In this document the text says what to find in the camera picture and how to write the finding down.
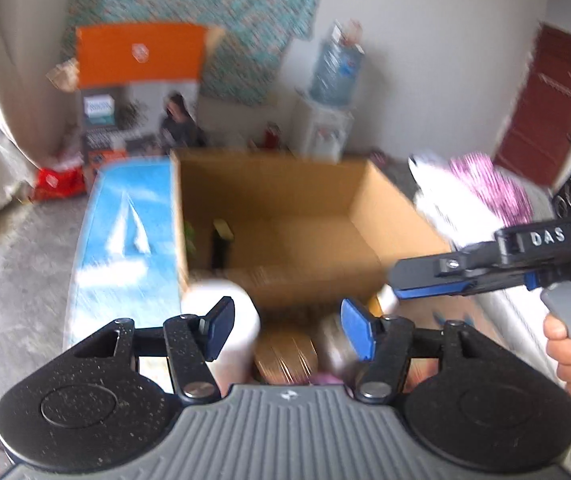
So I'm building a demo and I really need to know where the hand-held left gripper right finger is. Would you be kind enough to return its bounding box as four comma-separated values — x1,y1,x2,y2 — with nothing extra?
340,298,503,403

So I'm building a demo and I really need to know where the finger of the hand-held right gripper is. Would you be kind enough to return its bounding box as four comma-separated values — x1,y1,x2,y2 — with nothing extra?
388,242,502,288
394,274,533,302

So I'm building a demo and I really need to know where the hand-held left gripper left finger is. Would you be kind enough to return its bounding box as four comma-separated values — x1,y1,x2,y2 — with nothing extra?
73,296,236,405

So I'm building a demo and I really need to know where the white plastic bottle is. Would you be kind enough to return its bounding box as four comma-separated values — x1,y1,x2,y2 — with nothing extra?
182,280,262,396

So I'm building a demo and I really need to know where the large cardboard box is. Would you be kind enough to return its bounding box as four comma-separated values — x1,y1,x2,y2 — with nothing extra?
170,149,461,313

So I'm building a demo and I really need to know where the pink plastic cup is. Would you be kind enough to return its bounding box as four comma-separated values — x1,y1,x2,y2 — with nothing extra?
313,371,349,387

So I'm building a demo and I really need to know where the gold brown jar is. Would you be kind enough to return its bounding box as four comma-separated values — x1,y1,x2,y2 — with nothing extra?
254,329,319,386

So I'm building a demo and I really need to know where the white cloth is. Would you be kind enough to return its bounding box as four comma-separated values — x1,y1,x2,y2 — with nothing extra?
408,154,471,253

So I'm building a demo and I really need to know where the black bottle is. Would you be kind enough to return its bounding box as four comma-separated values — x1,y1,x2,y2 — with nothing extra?
210,219,235,271

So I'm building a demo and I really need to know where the pink sequin cloth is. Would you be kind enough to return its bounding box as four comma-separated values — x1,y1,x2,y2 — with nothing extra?
449,152,533,233

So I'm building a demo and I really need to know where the dark red door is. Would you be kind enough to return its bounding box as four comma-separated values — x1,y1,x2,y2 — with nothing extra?
494,22,571,188

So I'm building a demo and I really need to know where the white water dispenser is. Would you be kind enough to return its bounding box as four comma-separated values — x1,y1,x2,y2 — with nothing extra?
290,96,355,162

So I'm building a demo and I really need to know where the red bag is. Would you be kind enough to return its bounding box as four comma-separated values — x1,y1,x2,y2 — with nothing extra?
33,166,87,202

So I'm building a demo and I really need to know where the blue water jug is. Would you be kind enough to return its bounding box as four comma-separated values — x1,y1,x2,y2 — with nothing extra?
309,20,366,108

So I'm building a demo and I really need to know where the orange printed carton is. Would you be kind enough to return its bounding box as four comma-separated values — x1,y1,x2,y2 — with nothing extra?
76,22,226,196

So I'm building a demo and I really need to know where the teal floral cloth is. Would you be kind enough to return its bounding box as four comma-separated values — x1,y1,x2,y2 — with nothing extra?
63,0,326,107

